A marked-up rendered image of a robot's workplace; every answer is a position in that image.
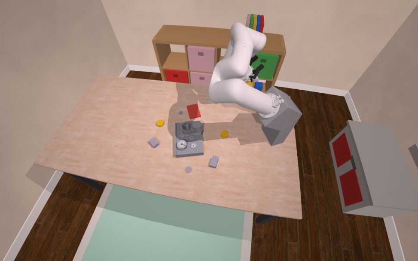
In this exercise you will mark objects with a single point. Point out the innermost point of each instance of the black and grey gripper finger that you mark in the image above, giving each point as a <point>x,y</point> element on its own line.
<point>256,71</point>
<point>253,59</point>

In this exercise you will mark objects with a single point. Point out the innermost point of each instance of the grey toothed gear with yellow arrow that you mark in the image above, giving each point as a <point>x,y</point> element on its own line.
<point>181,145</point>

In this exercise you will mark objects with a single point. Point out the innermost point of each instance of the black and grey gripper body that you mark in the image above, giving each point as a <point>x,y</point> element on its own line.
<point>246,78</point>

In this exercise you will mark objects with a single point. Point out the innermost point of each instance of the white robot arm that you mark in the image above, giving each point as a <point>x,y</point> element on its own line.
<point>225,85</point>

